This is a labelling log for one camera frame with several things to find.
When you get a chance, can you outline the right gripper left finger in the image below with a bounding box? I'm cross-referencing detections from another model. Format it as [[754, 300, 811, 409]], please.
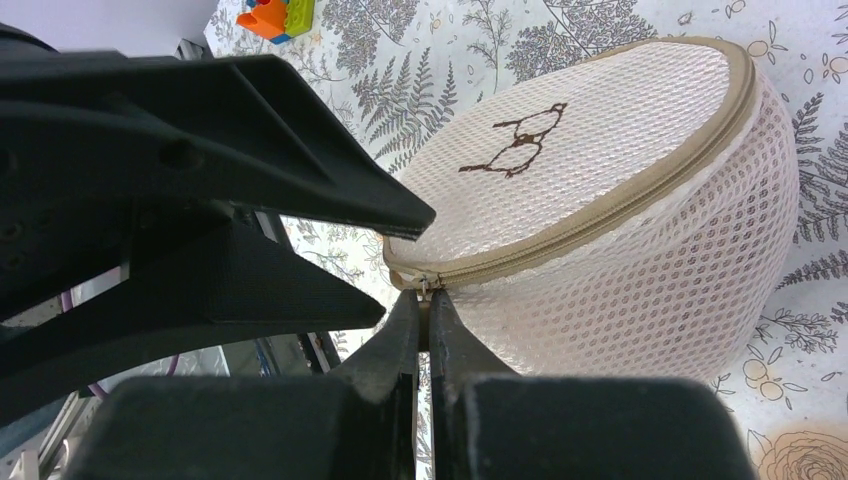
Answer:
[[63, 290, 419, 479]]

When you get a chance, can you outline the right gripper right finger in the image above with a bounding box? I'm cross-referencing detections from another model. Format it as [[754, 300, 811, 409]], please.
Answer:
[[428, 291, 755, 479]]

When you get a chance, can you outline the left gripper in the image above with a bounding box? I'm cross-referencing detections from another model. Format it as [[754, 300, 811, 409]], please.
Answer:
[[1, 25, 384, 424]]

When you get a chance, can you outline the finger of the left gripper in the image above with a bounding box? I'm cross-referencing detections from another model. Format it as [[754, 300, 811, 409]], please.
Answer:
[[0, 54, 437, 241]]

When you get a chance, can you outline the white mesh laundry bag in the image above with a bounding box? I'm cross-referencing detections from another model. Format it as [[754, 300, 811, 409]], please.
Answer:
[[383, 37, 799, 382]]

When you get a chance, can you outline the colourful toy block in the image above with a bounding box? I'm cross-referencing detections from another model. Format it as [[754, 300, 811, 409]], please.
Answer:
[[236, 0, 315, 45]]

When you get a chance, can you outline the floral tablecloth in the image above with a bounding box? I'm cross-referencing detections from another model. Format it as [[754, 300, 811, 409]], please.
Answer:
[[204, 0, 847, 479]]

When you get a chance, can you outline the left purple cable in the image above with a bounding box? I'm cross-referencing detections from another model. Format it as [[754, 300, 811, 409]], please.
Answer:
[[59, 291, 181, 401]]

